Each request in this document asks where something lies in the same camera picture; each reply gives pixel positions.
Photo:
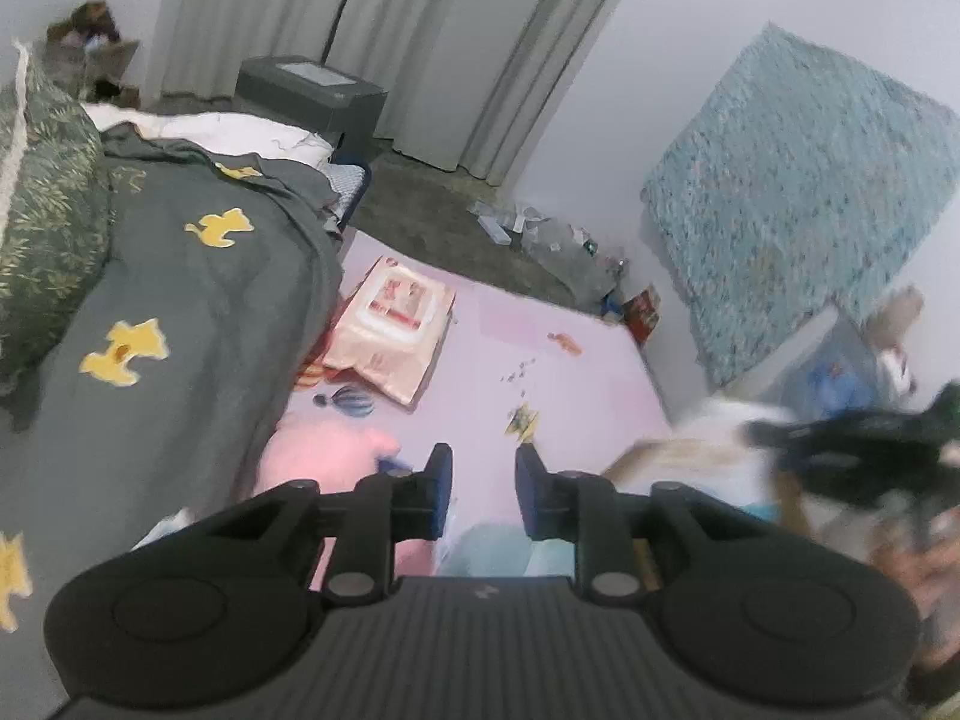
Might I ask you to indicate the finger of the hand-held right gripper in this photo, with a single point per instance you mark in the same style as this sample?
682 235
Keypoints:
776 436

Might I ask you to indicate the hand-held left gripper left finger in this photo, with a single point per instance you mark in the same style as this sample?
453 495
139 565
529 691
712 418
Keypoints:
442 493

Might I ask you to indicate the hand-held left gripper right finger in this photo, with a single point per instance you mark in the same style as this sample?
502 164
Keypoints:
529 496

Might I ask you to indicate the white plastic bag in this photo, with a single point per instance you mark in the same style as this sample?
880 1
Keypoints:
712 435

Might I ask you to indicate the pink soft bundle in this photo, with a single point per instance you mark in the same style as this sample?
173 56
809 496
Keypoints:
322 457

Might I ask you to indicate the light blue cloth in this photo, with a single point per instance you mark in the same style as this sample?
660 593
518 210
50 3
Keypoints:
502 551

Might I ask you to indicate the clear storage box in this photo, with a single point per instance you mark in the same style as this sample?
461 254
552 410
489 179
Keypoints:
825 375

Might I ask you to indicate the beige plush toy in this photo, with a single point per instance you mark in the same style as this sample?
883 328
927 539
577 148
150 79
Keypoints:
896 337

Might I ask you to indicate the red printed box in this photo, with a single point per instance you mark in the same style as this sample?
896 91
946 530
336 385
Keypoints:
643 313

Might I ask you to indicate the pink wet wipes pack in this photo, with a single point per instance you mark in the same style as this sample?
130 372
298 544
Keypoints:
394 307

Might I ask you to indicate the teal shaggy rug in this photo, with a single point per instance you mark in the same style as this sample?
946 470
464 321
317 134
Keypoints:
795 195

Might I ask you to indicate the pile of clear plastic trash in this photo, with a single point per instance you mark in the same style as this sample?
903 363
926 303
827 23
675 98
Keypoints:
559 244

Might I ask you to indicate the grey blanket with yellow prints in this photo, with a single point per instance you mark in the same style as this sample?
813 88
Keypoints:
187 330

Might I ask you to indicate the blue checkered mattress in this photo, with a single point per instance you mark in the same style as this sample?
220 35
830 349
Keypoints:
351 187

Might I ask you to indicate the grey box appliance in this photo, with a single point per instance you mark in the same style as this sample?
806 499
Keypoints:
315 101

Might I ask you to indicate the white bed sheet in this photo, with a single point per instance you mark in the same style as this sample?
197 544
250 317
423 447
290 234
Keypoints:
225 127

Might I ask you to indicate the grey curtain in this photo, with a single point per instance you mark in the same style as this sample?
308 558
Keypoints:
420 37

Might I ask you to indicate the green leaf print pillow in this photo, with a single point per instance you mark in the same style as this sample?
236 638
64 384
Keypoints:
45 210

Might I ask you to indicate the cardboard box with clutter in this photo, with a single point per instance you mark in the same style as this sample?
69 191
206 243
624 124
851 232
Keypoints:
94 45

